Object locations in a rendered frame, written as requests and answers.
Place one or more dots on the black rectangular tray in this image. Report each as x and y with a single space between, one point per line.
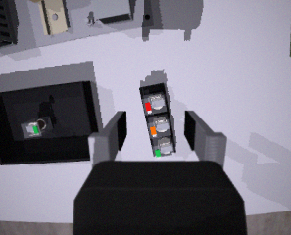
74 119

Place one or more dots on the grey mounting plate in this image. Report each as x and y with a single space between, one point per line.
47 22

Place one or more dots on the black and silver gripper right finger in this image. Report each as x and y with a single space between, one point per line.
208 145

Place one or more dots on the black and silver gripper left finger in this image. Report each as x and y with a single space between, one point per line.
104 145

